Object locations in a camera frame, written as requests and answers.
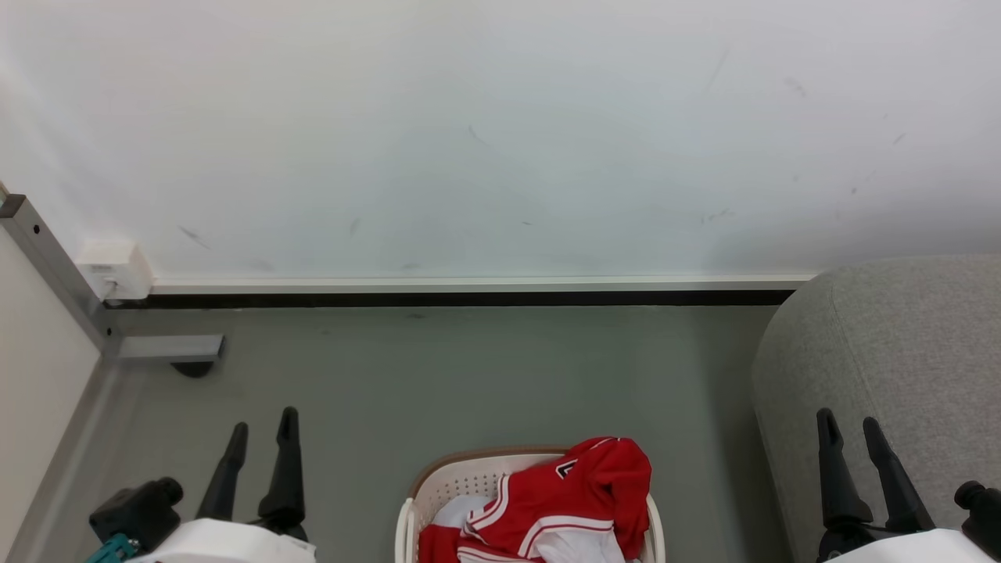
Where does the grey upholstered seat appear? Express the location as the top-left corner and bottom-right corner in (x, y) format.
(751, 255), (1001, 563)

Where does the red and white jersey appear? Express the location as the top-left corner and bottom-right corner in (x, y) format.
(432, 494), (626, 563)

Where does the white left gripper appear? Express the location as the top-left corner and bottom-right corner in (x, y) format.
(127, 407), (318, 563)

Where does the white wall socket box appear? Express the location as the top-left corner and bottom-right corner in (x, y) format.
(77, 240), (155, 303)

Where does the beige partition panel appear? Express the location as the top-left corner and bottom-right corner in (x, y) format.
(0, 227), (102, 543)

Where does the red jersey with white stripes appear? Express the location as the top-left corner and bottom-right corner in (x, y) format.
(418, 436), (653, 563)

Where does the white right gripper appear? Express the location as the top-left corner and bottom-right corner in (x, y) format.
(816, 408), (998, 563)

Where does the white and black baseboard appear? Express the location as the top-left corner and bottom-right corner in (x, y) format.
(106, 273), (818, 310)

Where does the white perforated laundry basket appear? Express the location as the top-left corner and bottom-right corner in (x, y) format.
(394, 446), (667, 563)

